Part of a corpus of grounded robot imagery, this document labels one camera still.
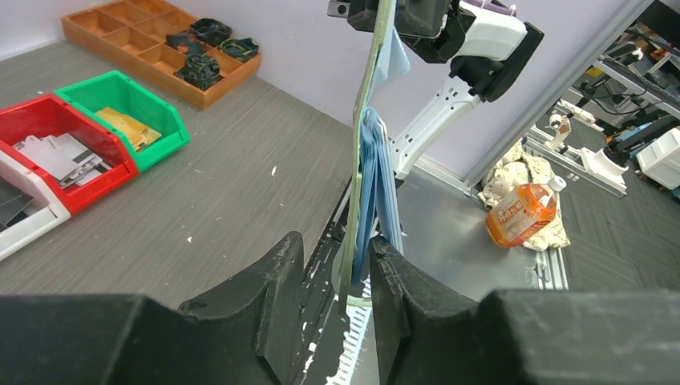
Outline silver cards in red bin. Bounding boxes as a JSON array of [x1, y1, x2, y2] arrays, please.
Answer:
[[13, 133, 111, 189]]

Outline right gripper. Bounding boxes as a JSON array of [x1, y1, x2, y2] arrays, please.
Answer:
[[346, 0, 451, 38]]

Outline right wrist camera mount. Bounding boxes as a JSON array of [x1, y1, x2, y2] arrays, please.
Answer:
[[326, 0, 350, 18]]

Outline rolled dark sock upper left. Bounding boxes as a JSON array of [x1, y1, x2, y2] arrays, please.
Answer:
[[165, 32, 204, 55]]

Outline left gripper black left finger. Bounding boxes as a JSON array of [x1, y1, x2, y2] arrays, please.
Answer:
[[1, 232, 304, 384]]

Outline rolled dark sock lower left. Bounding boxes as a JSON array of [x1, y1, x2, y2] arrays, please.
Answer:
[[174, 54, 221, 91]]

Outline black card in white bin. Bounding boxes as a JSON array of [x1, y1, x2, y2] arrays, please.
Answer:
[[1, 179, 34, 232]]

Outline red plastic bin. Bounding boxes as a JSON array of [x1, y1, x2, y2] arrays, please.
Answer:
[[1, 94, 139, 215]]

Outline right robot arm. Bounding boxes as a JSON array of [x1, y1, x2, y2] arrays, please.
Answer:
[[327, 1, 544, 180]]

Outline rolled dark sock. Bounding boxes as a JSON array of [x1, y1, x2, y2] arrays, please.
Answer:
[[174, 54, 221, 91], [218, 38, 260, 63], [165, 32, 204, 55], [188, 18, 233, 47]]

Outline gold cards in green bin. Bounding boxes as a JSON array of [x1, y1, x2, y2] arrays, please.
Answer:
[[95, 107, 162, 152]]

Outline green plastic bin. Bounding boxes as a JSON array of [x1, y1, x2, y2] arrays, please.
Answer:
[[55, 71, 190, 172]]

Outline white plastic bin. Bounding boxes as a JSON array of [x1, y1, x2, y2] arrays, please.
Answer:
[[1, 152, 71, 260]]

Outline orange drink bottle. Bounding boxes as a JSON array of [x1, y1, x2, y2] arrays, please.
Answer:
[[485, 176, 567, 248]]

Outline rolled dark sock lower right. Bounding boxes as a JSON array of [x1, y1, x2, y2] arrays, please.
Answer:
[[218, 38, 260, 63]]

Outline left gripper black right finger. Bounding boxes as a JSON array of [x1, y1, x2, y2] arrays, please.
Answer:
[[368, 237, 679, 384]]

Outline orange wooden compartment tray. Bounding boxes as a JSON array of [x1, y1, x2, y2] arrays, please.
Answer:
[[61, 1, 261, 110]]

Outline crumpled patterned cloth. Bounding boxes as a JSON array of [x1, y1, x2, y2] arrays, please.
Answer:
[[477, 141, 571, 251]]

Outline rolled dark sock upper right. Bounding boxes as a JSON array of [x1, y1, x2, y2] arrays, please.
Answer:
[[188, 18, 233, 47]]

